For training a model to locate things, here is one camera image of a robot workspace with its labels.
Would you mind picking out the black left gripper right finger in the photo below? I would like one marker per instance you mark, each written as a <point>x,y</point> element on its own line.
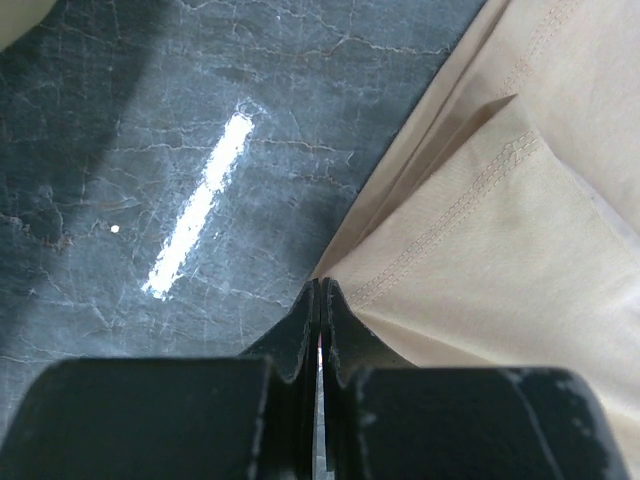
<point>386,418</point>

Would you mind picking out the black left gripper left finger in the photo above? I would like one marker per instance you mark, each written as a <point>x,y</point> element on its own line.
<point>249,416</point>

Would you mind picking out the beige t shirt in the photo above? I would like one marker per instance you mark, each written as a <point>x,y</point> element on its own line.
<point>498,226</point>

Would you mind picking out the blue yellow striped pillow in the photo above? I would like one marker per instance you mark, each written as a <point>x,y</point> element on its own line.
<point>19,16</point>

